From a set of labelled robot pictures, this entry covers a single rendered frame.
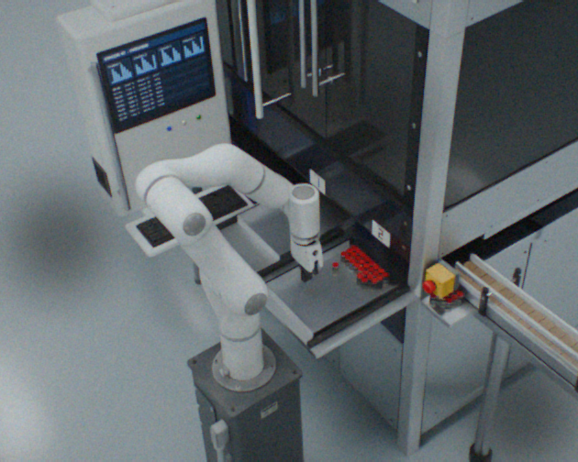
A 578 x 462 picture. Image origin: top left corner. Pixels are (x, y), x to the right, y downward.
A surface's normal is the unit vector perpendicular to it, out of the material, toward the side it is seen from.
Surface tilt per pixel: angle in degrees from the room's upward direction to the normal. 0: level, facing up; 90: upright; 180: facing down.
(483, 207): 90
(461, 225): 90
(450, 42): 90
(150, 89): 90
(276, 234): 0
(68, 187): 0
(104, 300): 0
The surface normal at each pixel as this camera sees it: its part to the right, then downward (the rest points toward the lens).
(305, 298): -0.04, -0.74
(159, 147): 0.55, 0.54
